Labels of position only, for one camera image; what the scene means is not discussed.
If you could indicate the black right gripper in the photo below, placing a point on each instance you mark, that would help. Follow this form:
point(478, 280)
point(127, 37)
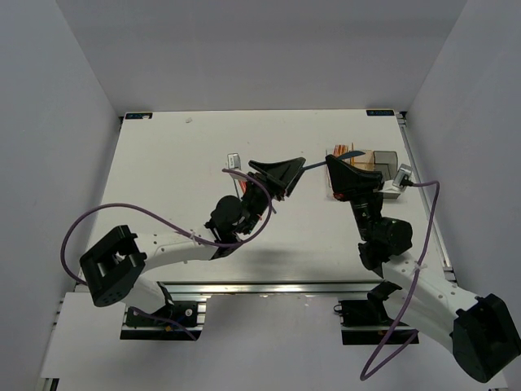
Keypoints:
point(352, 183)

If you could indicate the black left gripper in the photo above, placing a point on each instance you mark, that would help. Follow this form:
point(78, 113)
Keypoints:
point(281, 178)

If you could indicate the yellow plastic fork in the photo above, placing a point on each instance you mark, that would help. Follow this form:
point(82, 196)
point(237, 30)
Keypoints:
point(340, 150)

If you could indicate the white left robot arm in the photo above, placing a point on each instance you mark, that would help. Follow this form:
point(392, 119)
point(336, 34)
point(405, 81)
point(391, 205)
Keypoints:
point(114, 266)

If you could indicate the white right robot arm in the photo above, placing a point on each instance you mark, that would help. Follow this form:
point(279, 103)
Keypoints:
point(478, 331)

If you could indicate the clear plastic container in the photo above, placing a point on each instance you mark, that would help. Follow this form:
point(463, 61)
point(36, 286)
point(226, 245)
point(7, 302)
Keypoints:
point(329, 190)

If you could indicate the orange translucent plastic container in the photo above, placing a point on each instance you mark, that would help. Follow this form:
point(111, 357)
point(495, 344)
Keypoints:
point(363, 162)

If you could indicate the grey translucent plastic container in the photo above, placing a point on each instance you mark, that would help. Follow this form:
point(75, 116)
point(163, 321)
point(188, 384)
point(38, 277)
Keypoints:
point(386, 162)

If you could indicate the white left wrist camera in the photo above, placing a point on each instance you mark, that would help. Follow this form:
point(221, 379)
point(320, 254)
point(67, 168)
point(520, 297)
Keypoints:
point(233, 161)

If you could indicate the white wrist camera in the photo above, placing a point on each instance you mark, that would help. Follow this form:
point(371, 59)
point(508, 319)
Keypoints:
point(233, 161)
point(393, 188)

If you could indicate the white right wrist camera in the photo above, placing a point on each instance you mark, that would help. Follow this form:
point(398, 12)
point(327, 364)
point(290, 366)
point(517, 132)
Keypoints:
point(393, 188)

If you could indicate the aluminium table front rail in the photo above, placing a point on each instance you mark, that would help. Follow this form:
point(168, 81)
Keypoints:
point(267, 288)

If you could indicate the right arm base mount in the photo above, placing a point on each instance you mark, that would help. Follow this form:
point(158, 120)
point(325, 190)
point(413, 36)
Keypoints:
point(361, 323)

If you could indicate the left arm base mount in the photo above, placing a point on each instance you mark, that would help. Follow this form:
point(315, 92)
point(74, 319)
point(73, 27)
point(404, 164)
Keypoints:
point(181, 321)

